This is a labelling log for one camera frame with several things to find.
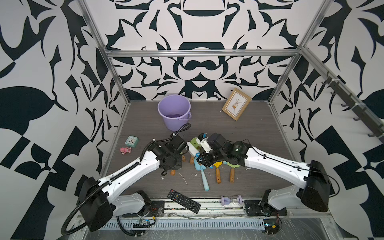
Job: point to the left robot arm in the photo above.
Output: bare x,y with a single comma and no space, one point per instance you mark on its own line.
99,200

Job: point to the yellow scoop trowel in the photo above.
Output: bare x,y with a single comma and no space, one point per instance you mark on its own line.
218,173

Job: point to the purple sand timer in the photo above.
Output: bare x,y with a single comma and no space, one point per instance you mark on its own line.
234,199

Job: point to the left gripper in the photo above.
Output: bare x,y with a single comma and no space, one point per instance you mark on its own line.
179,163

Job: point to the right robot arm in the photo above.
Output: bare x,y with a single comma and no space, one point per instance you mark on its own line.
311,185

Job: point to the light green small trowel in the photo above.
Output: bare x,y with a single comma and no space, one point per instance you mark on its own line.
232,172

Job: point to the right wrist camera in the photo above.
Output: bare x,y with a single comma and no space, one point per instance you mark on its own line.
202,140

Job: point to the purple plastic bucket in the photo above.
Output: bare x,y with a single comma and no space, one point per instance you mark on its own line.
175,111

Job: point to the small teal alarm clock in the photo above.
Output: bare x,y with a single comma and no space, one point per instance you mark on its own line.
132,141

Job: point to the pink toy figure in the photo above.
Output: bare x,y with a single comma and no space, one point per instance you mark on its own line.
125,150

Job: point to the light blue scoop trowel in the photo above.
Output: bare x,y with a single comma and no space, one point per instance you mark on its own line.
201,168

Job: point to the wall hook rail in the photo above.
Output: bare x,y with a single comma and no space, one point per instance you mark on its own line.
370,111

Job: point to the black remote control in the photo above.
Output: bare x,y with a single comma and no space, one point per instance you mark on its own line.
184,201

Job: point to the wooden picture frame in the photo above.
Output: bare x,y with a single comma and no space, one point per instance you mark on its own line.
236,104

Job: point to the light green square trowel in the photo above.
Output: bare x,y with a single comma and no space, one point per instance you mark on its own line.
197,146

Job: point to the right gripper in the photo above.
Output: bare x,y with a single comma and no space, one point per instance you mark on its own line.
203,159

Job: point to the white blue cleaning brush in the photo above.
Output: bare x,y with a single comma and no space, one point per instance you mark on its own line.
192,150

